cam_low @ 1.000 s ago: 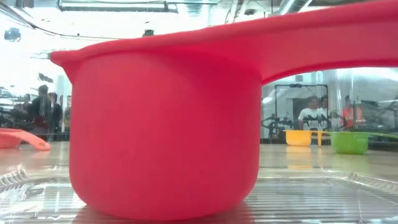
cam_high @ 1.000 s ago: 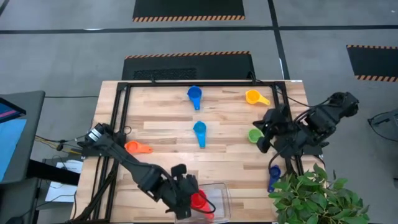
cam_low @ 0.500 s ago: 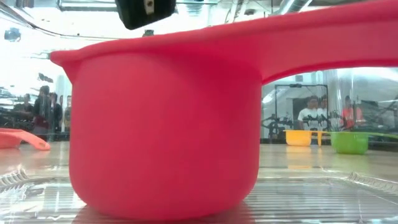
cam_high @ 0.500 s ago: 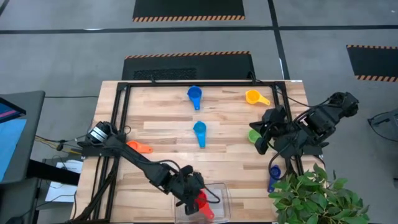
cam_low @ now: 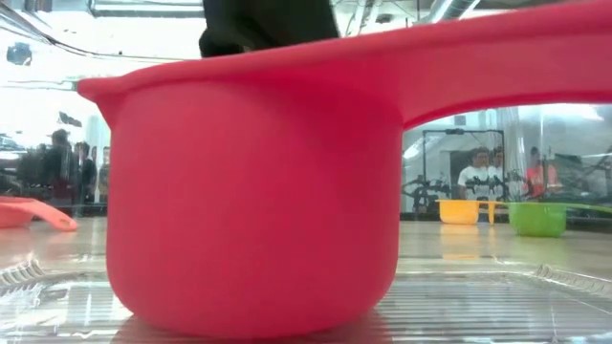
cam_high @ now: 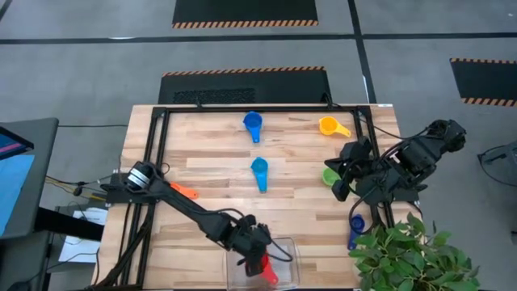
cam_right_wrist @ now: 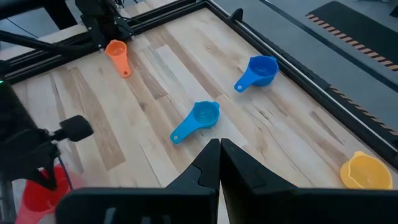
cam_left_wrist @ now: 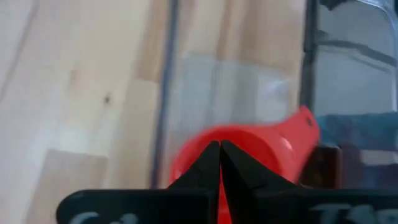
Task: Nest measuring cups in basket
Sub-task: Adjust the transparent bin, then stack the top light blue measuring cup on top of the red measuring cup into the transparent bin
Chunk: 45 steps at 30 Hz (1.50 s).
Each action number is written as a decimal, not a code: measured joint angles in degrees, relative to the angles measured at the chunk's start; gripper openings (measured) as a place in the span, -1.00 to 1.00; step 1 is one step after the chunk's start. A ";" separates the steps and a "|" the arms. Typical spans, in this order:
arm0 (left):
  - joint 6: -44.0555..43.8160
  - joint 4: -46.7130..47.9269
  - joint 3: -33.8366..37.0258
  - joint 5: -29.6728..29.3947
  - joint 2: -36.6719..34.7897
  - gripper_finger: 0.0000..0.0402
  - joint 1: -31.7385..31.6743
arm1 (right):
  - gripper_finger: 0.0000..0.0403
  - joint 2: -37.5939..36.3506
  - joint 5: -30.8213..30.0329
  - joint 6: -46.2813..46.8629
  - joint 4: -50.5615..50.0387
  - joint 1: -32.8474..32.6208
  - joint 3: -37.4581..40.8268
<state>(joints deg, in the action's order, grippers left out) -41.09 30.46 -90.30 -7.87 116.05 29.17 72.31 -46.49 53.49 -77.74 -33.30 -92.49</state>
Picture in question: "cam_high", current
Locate green measuring cup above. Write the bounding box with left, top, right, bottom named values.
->
left=322, top=167, right=343, bottom=188

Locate cyan measuring cup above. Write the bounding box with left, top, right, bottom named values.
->
left=250, top=156, right=270, bottom=194

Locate black mat with hazard stripe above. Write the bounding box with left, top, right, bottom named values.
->
left=172, top=0, right=319, bottom=29
left=158, top=66, right=333, bottom=105
left=449, top=58, right=517, bottom=108

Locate black metal table frame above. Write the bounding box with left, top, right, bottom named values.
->
left=95, top=103, right=397, bottom=291

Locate yellow measuring cup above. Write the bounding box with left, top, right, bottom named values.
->
left=318, top=116, right=351, bottom=138

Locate orange measuring cup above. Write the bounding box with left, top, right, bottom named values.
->
left=169, top=181, right=200, bottom=200

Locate grey equipment stand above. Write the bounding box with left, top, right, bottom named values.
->
left=477, top=139, right=517, bottom=191

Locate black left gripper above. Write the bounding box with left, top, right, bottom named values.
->
left=225, top=214, right=272, bottom=278

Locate small dark blue measuring cup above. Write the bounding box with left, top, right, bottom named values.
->
left=347, top=213, right=367, bottom=251

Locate black desk beam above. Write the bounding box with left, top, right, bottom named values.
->
left=34, top=206, right=105, bottom=243

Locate yellow cable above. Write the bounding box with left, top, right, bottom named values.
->
left=46, top=176, right=107, bottom=202

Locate clear plastic basket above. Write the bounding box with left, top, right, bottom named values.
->
left=225, top=237, right=302, bottom=291

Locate dark grey cabinet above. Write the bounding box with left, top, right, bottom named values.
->
left=0, top=230, right=53, bottom=291

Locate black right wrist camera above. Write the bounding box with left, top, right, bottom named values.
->
left=331, top=179, right=351, bottom=202

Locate red measuring cup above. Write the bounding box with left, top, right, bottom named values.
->
left=246, top=253, right=280, bottom=286

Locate blue-screen monitor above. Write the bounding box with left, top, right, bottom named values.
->
left=0, top=125, right=36, bottom=238

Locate white paper sheet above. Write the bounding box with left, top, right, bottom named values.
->
left=73, top=206, right=109, bottom=226
left=58, top=234, right=100, bottom=264

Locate green leafy plant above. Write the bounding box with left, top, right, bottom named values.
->
left=348, top=212, right=481, bottom=291

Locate blue measuring cup top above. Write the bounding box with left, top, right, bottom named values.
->
left=242, top=111, right=263, bottom=144

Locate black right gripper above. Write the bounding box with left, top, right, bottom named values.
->
left=324, top=139, right=375, bottom=183

